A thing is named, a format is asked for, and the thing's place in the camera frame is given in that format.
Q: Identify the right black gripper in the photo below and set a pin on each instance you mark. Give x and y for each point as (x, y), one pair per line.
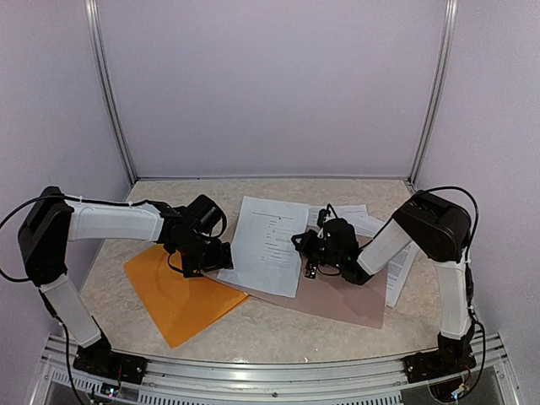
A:
(304, 246)

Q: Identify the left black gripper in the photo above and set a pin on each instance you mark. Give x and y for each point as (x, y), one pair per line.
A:
(221, 257)

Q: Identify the white printed sheet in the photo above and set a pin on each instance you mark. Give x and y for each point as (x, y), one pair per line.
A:
(367, 226)
(341, 211)
(264, 257)

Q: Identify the pink-brown file folder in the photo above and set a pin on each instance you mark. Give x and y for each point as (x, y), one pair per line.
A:
(332, 297)

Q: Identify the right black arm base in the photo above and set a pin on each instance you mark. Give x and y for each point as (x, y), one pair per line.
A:
(439, 363)

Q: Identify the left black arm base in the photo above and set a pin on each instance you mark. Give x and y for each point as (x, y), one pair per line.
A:
(100, 359)

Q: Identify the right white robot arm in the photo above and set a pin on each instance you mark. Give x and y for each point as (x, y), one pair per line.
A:
(441, 229)

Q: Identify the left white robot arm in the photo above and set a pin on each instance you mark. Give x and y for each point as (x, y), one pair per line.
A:
(56, 221)

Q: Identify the metal folder clip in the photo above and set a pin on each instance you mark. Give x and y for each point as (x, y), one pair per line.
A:
(311, 269)

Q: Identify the orange folder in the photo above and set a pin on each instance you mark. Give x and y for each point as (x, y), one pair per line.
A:
(179, 307)

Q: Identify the white printed sheet back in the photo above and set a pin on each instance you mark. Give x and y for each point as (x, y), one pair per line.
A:
(341, 211)

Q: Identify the white printed sheet dense text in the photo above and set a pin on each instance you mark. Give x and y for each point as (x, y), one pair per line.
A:
(397, 273)

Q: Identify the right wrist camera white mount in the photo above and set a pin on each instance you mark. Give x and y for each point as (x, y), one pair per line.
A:
(323, 216)

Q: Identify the right aluminium frame post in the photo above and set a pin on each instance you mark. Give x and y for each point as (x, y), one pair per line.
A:
(437, 89)

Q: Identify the aluminium frame post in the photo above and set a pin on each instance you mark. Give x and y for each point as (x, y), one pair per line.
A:
(98, 45)
(437, 89)

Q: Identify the left aluminium frame post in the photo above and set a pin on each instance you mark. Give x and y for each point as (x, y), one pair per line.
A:
(98, 45)

